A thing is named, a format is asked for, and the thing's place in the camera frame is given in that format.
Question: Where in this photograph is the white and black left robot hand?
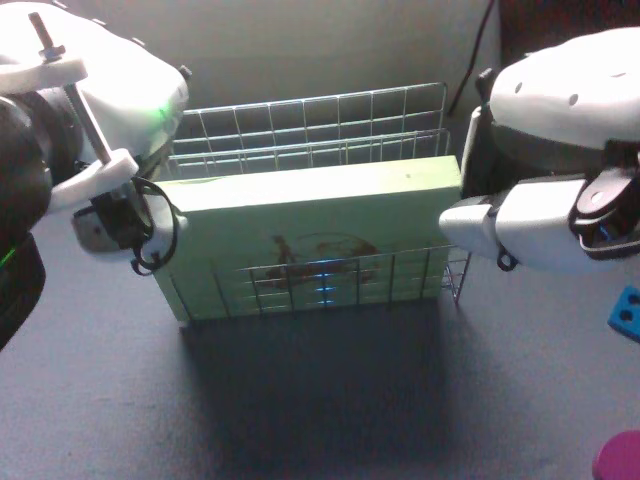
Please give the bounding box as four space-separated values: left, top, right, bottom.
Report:
0 0 191 277

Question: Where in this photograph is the metal wire rack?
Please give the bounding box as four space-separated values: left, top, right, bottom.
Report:
167 81 474 326

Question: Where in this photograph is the grey table cloth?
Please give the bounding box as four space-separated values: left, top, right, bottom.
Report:
0 189 640 480

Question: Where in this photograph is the blue block with round holes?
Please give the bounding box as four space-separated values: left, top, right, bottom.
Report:
607 284 640 345

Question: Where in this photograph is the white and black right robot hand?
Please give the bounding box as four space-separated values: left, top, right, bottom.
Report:
438 27 640 277

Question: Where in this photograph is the dark hanging cable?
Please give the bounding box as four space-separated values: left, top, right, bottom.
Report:
446 0 499 117

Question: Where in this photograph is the magenta round disc block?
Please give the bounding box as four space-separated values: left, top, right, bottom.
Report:
592 430 640 480

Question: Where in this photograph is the white clamp with steel screw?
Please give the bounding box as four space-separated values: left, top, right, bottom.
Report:
0 12 140 214

